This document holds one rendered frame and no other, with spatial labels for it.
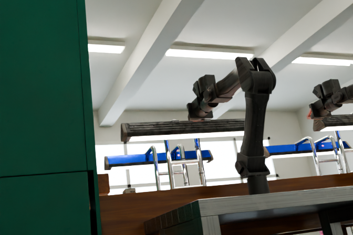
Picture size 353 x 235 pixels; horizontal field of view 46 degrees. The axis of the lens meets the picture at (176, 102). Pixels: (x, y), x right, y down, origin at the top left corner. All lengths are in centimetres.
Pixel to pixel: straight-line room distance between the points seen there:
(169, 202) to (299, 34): 413
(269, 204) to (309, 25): 424
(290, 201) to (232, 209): 17
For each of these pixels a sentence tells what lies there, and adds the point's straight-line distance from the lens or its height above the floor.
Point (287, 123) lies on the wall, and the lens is 878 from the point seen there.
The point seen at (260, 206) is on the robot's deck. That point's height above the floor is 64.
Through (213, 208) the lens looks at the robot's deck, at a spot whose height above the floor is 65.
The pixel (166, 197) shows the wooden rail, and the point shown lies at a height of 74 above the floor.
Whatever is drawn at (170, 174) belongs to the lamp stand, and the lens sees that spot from 195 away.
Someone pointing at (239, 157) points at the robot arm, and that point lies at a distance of 134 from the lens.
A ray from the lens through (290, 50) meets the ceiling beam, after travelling 544.
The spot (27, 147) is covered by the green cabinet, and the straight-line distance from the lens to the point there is 137.
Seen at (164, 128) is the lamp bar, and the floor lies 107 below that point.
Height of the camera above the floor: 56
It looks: 20 degrees up
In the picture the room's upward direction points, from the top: 8 degrees counter-clockwise
